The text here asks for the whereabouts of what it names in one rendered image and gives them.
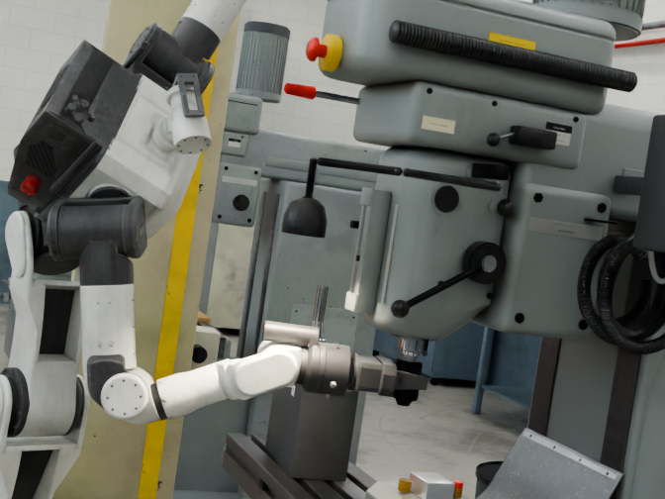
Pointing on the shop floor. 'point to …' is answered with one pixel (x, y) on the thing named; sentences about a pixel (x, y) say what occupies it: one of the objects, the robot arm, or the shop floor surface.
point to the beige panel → (156, 289)
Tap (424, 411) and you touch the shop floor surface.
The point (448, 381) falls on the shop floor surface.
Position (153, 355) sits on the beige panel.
